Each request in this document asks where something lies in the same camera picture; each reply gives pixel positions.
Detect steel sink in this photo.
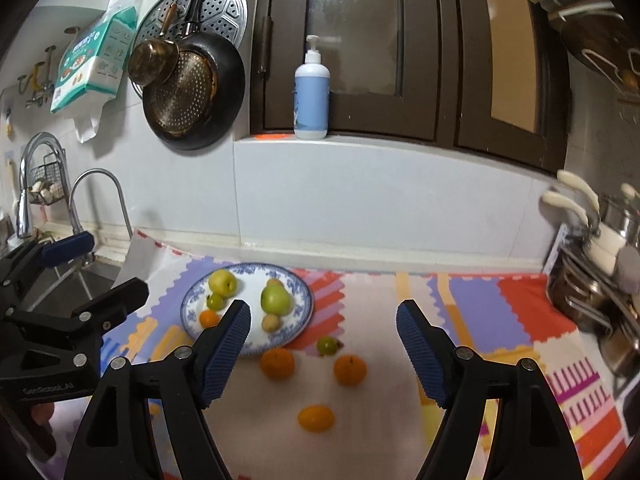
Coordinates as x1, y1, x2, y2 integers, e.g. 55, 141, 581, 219
45, 260, 126, 311

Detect black wire basket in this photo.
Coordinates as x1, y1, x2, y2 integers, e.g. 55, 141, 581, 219
27, 155, 68, 206

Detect brass colander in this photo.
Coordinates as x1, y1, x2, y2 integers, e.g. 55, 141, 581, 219
150, 50, 221, 136

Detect blue rimmed white plate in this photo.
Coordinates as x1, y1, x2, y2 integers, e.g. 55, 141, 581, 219
180, 262, 315, 358

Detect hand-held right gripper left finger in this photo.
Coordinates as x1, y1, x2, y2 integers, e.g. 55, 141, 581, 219
62, 299, 252, 480

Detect yellow apple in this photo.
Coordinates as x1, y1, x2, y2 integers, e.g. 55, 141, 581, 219
208, 269, 238, 297

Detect person's left hand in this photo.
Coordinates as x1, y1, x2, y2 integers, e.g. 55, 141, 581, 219
31, 402, 57, 429

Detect large chrome faucet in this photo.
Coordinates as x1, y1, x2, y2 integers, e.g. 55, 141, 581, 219
15, 132, 68, 240

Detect perforated steel steamer tray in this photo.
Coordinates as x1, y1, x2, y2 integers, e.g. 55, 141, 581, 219
134, 0, 248, 101

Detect small brass pot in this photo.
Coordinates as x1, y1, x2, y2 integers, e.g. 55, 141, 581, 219
128, 2, 181, 88

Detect black frying pan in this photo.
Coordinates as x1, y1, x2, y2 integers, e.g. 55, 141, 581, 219
142, 0, 247, 151

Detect metal dish rack with utensils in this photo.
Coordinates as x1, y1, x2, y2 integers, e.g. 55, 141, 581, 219
547, 245, 640, 381

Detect green apple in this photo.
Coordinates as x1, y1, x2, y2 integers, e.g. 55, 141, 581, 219
260, 282, 292, 317

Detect colourful printed tablecloth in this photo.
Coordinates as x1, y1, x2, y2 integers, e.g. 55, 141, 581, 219
45, 230, 631, 480

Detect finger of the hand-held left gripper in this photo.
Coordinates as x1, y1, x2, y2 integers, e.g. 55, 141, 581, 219
7, 278, 150, 334
0, 231, 96, 281

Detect dark brown window frame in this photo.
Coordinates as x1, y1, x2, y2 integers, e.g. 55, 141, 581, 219
247, 0, 571, 171

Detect thin gooseneck faucet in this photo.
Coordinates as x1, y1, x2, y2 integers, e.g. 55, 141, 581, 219
68, 169, 133, 261

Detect blue white pump bottle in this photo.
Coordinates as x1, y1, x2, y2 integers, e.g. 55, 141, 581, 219
293, 35, 331, 141

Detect green white tissue pack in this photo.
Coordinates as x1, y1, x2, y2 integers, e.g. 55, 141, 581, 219
50, 5, 138, 143

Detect white handled knife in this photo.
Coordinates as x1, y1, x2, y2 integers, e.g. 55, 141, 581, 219
541, 190, 591, 228
556, 170, 601, 211

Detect wall hooks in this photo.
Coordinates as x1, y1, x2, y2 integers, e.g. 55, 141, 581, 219
17, 45, 58, 108

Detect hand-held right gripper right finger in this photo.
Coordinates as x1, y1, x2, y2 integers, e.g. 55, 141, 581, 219
396, 299, 581, 480

